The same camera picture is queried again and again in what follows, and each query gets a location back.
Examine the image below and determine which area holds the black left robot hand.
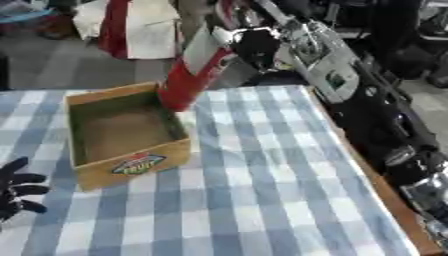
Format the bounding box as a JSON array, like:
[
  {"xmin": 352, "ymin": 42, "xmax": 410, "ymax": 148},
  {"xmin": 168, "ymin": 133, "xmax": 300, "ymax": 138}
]
[{"xmin": 0, "ymin": 156, "xmax": 53, "ymax": 232}]

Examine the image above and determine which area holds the red and white cloth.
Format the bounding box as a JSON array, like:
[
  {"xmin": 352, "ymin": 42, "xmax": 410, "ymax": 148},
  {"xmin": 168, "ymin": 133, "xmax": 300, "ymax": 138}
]
[{"xmin": 71, "ymin": 0, "xmax": 184, "ymax": 61}]

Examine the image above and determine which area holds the red and white bottle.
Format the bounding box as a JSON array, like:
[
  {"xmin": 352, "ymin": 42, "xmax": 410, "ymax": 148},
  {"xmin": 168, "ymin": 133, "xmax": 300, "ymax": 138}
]
[{"xmin": 155, "ymin": 1, "xmax": 245, "ymax": 113}]

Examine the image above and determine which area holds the tan cardboard box green inside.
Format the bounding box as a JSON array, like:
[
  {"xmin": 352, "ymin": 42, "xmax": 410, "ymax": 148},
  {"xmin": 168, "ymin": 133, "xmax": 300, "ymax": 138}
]
[{"xmin": 61, "ymin": 81, "xmax": 195, "ymax": 193}]

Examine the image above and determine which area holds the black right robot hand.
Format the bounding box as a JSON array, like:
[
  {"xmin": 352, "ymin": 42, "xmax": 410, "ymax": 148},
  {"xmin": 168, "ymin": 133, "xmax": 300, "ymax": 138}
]
[{"xmin": 210, "ymin": 26, "xmax": 286, "ymax": 74}]

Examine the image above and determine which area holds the black chair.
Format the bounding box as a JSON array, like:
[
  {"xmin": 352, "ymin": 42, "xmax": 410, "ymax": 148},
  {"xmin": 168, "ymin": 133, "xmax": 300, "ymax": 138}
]
[{"xmin": 367, "ymin": 0, "xmax": 448, "ymax": 88}]

